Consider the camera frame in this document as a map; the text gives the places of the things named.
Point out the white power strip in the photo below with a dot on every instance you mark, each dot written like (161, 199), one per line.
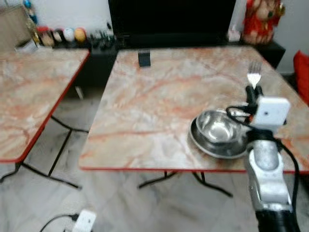
(85, 221)

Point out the black tv cabinet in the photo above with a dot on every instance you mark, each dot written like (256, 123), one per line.
(99, 65)

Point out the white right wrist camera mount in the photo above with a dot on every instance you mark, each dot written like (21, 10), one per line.
(270, 112)

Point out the white decorative ball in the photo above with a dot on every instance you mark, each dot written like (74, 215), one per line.
(69, 34)

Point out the red and gold figurine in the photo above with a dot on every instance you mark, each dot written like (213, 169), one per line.
(260, 21)

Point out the red cushion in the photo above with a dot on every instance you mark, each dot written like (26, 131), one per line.
(301, 75)

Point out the orange decorative ball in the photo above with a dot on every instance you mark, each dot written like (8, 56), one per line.
(80, 35)

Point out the small pink box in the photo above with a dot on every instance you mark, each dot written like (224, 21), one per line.
(233, 35)

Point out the large marble folding table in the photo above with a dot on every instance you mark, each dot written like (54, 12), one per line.
(154, 111)

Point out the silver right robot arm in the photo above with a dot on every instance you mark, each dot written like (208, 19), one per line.
(266, 174)

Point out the small black box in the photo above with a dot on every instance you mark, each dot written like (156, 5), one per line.
(144, 58)

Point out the steel bowl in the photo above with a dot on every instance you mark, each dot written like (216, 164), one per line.
(219, 128)

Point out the black television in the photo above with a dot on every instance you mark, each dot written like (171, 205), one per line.
(169, 17)

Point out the marble table with red edge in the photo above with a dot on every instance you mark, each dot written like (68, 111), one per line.
(29, 96)

